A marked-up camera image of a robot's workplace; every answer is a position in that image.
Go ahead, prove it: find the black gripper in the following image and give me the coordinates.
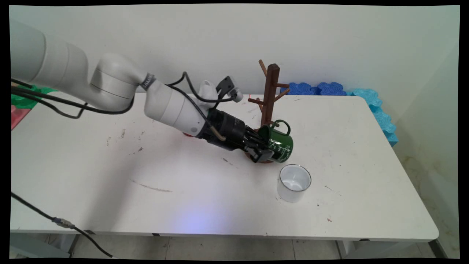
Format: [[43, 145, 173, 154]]
[[198, 108, 275, 164]]

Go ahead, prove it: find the green enamel mug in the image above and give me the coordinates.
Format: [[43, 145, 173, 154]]
[[258, 120, 294, 164]]

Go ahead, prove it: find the white enamel mug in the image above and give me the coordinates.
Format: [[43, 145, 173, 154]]
[[277, 164, 312, 203]]

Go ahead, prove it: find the wooden mug tree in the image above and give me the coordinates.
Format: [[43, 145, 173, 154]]
[[245, 60, 291, 164]]

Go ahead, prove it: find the dark blue foam tile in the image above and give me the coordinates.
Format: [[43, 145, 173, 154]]
[[280, 82, 318, 96], [317, 82, 347, 96]]

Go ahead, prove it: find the light blue foam tile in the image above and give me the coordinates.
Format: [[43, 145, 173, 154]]
[[346, 88, 399, 147]]

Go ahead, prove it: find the dark table leg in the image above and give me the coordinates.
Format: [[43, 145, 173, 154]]
[[68, 235, 80, 257]]

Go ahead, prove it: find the red foam tile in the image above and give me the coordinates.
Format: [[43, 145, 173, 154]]
[[11, 104, 30, 130]]

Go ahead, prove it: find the black and white wrist camera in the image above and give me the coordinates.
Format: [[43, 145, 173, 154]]
[[216, 76, 244, 103]]

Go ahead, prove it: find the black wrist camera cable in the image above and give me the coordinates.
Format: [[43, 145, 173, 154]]
[[164, 71, 237, 129]]

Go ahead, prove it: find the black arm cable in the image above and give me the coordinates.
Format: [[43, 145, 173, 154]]
[[10, 78, 135, 120]]

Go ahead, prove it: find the black cable with blue connector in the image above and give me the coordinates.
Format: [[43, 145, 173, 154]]
[[10, 191, 115, 259]]

